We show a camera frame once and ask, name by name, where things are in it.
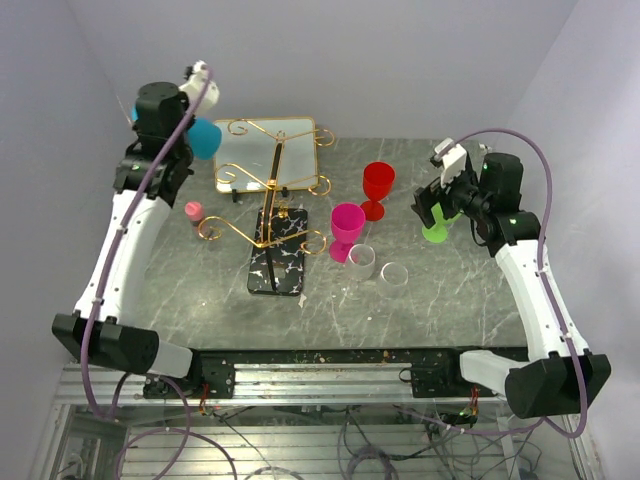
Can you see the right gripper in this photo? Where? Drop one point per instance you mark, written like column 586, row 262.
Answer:
column 427, row 197

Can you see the red plastic wine glass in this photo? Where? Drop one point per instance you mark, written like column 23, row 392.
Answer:
column 378, row 180

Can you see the gold wine glass rack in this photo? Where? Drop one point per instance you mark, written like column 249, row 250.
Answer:
column 282, row 238

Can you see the blue plastic wine glass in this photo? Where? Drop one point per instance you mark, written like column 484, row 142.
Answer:
column 205, row 137

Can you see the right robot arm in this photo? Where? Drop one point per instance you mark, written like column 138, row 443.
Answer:
column 561, row 375

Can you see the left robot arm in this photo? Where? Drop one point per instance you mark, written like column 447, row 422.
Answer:
column 100, row 328

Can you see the green plastic wine glass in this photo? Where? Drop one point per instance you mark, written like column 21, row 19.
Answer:
column 438, row 233

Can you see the pink plastic wine glass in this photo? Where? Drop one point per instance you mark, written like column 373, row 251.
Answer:
column 347, row 223

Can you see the clear glass cup right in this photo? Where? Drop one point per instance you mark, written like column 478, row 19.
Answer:
column 392, row 280

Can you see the clear glass cup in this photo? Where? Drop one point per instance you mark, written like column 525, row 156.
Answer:
column 392, row 280
column 360, row 262

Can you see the clear glass cup left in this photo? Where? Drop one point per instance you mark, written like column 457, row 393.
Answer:
column 360, row 262

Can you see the gold framed mirror tray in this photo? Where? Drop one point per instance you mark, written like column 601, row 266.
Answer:
column 243, row 162

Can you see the pink small bottle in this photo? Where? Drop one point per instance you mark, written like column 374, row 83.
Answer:
column 196, row 214

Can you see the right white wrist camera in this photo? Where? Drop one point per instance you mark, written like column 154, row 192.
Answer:
column 450, row 158

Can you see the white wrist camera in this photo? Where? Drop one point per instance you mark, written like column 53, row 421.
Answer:
column 198, row 86
column 450, row 158

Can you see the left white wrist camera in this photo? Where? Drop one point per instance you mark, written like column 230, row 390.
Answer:
column 198, row 86

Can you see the aluminium mounting rail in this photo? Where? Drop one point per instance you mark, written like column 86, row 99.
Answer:
column 239, row 383

